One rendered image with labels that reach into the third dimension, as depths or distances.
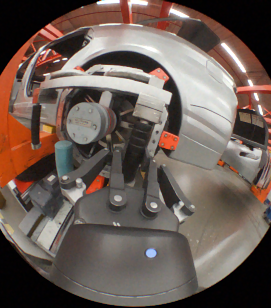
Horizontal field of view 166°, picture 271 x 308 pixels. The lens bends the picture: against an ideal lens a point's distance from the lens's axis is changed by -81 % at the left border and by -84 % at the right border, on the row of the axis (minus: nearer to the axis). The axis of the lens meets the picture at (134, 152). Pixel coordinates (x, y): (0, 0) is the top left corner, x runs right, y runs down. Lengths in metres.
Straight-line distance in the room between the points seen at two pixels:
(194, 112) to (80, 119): 0.55
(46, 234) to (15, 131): 0.72
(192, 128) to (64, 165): 0.68
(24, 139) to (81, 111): 0.48
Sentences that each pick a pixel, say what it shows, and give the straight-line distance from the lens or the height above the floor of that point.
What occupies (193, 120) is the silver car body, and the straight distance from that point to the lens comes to 0.59.
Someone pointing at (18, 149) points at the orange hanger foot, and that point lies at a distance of 0.66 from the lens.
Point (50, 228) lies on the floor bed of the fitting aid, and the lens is 0.93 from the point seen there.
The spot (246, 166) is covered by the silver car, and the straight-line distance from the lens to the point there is 2.41.
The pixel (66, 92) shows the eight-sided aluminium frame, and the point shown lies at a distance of 0.55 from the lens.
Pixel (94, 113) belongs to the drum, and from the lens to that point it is 0.27.
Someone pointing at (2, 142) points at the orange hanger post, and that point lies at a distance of 0.61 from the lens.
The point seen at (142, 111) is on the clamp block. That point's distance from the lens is 0.17.
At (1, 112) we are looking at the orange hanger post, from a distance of 0.59.
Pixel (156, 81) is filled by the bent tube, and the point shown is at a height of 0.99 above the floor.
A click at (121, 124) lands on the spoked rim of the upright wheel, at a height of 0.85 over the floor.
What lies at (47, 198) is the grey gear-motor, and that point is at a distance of 0.66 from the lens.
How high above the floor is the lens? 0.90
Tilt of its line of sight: 20 degrees down
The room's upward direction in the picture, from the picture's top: 17 degrees clockwise
